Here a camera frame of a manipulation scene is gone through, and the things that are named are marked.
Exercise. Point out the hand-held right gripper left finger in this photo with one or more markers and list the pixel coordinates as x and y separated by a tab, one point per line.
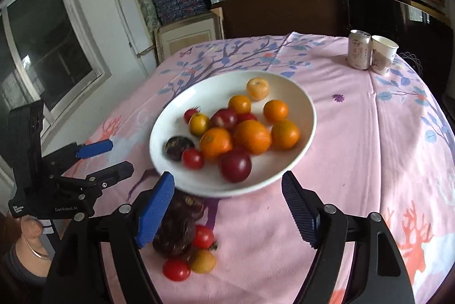
158	211

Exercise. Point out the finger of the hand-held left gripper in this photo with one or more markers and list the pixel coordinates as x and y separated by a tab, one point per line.
113	172
94	148

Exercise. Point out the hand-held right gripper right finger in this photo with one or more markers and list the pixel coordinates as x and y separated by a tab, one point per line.
300	211

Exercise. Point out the dark water chestnut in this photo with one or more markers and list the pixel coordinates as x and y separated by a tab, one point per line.
177	233
190	204
177	147

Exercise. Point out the red cherry tomato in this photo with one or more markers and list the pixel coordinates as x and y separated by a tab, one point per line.
176	269
247	117
192	158
203	236

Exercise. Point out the pale yellow kumquat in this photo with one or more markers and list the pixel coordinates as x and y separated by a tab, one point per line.
202	261

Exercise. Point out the white plate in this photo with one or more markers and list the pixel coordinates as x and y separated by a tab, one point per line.
167	126

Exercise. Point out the yellow-orange tangerine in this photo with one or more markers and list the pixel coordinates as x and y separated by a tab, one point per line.
285	134
215	143

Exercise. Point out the dark red plum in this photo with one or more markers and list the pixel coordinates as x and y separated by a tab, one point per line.
235	165
224	119

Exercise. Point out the large orange tangerine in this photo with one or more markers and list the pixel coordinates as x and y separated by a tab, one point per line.
252	136

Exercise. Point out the cherry tomato with stem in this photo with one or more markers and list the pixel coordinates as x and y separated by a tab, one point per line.
190	115

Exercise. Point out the greenish yellow kumquat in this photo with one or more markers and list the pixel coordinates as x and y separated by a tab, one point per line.
199	124

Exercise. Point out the small orange tangerine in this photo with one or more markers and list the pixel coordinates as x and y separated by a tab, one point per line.
275	111
257	89
240	104

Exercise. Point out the person's left forearm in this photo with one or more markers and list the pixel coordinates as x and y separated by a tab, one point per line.
21	265

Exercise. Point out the pink printed tablecloth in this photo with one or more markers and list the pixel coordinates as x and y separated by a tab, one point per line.
355	147

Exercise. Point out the white framed window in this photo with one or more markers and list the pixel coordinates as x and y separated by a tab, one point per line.
46	41

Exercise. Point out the white trim strip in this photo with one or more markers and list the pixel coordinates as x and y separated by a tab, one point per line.
122	16

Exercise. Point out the beige framed panel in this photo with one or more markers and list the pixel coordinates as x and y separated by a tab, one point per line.
188	34

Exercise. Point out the pile of blue floral boxes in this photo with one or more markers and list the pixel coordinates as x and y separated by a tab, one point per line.
181	3

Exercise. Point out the pink drink can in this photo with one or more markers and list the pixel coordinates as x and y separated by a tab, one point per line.
359	51

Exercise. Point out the white paper cup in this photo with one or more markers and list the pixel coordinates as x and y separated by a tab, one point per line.
384	55

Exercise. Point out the dark brown wooden board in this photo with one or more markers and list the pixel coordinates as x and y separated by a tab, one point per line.
284	16

